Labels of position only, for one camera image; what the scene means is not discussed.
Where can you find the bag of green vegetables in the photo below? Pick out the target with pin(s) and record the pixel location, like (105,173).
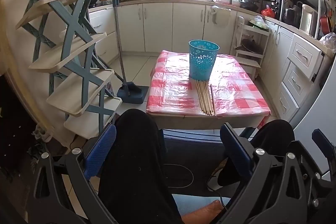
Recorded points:
(258,22)

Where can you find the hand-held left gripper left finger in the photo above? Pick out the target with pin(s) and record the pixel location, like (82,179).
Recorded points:
(101,150)

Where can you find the dark floor mat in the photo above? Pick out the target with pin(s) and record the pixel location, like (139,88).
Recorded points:
(189,150)

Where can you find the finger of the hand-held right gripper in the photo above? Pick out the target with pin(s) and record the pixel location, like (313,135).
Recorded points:
(323,141)
(302,153)

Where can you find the clear plastic bag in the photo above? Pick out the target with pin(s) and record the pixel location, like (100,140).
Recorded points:
(328,41)

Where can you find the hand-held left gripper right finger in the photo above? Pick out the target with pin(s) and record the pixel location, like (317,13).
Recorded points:
(236,150)

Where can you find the person's right leg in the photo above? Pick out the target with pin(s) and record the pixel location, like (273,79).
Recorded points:
(273,134)

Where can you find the white counter shelf unit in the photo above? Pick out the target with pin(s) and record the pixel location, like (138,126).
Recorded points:
(321,3)

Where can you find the pale slippers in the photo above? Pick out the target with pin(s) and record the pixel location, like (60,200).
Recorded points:
(43,133)

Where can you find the tiered rack with cream trays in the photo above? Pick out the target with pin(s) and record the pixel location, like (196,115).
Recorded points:
(69,16)

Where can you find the kitchen countertop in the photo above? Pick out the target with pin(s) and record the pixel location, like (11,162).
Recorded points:
(183,0)

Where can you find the black wok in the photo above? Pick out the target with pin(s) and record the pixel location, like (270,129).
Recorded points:
(252,45)

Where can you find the single wooden chopstick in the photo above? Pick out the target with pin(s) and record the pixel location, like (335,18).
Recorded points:
(212,100)

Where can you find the bundle of wooden chopsticks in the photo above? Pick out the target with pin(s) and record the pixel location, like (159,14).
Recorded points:
(203,98)

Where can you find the person's right forearm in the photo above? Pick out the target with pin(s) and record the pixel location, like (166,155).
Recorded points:
(202,213)

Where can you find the person's leg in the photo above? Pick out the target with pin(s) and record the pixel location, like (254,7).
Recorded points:
(273,134)
(131,161)

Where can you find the white electric kettle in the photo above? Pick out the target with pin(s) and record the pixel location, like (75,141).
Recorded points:
(308,18)

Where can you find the red pot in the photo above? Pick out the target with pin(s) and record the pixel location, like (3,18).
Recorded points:
(325,24)

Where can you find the steel pot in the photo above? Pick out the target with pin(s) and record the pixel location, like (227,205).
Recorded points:
(290,15)

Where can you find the low wooden table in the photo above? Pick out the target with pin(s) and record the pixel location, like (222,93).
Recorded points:
(210,123)

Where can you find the red plastic bag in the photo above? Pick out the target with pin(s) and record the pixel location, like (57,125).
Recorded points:
(268,12)

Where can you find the cream window-side base cabinets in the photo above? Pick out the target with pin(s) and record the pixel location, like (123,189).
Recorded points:
(157,27)

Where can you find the person's left leg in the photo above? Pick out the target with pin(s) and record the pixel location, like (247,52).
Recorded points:
(131,161)

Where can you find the small white step rack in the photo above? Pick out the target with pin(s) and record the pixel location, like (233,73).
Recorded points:
(258,64)

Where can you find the cream hanging waste bin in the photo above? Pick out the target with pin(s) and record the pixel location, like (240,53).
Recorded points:
(221,16)

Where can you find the red checkered tablecloth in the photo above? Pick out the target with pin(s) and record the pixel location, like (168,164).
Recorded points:
(170,92)

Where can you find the black toaster oven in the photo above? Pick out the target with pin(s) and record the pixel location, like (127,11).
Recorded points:
(271,1)

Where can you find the blue perforated plastic basket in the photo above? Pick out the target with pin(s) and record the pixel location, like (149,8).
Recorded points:
(203,64)

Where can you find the cream stove-side drawer cabinet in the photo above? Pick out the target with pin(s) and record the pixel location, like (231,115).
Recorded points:
(101,24)

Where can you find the white panelled base cabinets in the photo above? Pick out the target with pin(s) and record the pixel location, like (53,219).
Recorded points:
(299,56)

